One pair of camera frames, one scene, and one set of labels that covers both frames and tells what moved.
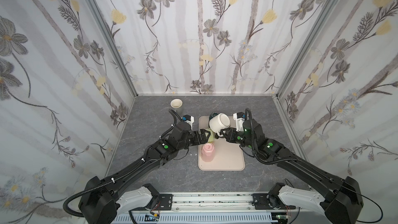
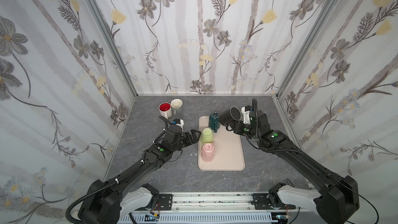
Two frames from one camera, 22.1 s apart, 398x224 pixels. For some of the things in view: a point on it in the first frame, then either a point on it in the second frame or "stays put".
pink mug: x=208 y=152 stays put
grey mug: x=176 y=105 stays put
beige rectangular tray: x=228 y=156 stays put
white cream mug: x=219 y=122 → x=165 y=110
